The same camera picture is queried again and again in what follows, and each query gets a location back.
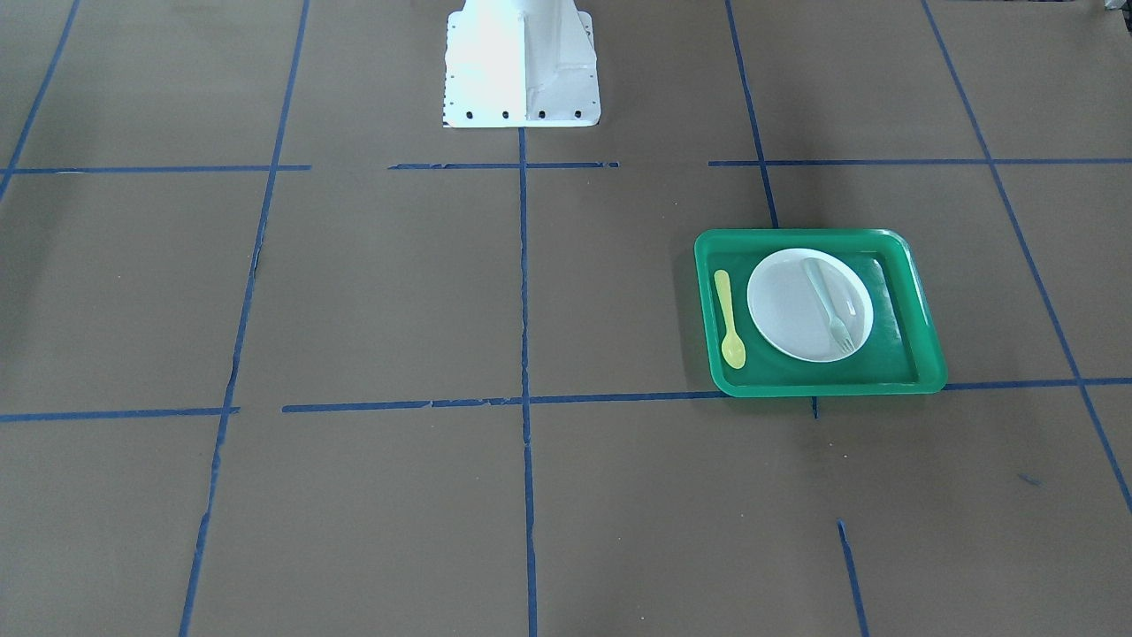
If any pale green plastic fork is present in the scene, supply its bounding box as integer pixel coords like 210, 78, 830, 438
803, 258, 854, 355

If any yellow plastic spoon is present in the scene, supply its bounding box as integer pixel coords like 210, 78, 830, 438
713, 269, 746, 370

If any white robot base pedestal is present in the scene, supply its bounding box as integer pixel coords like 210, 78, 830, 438
441, 1, 602, 129

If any white round plate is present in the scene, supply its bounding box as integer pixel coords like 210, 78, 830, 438
746, 249, 875, 364

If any green plastic tray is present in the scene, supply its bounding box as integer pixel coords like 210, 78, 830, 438
692, 229, 947, 398

